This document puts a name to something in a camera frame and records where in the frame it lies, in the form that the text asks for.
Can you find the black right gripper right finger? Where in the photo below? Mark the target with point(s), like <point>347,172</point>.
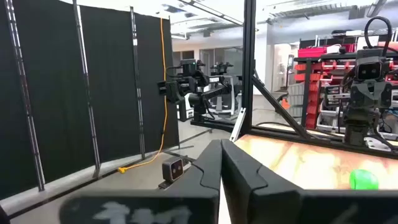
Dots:
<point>248,186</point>

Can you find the silver metal bar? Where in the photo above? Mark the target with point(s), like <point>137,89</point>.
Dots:
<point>237,124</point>

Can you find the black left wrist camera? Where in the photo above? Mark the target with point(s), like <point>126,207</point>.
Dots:
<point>369,70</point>

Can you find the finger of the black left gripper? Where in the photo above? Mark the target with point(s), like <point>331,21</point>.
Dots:
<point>360,96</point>
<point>381,96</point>

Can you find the black background robot arm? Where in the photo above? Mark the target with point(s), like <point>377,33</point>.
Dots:
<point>188,67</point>
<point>221,67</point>

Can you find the black folding partition screen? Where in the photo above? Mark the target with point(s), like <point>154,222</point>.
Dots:
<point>56,93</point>

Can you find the small grey table camera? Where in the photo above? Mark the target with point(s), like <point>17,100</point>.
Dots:
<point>173,169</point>

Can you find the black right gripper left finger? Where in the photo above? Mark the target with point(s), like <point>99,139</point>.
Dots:
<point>199,174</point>

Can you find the orange and black tool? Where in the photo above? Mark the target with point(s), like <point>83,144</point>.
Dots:
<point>285,104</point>

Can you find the green lime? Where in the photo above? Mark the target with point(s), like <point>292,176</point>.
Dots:
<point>363,180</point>

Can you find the black aluminium table frame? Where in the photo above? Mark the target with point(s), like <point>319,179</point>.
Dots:
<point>248,62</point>

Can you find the black rack with red bins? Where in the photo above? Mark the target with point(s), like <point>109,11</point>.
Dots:
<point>311,51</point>

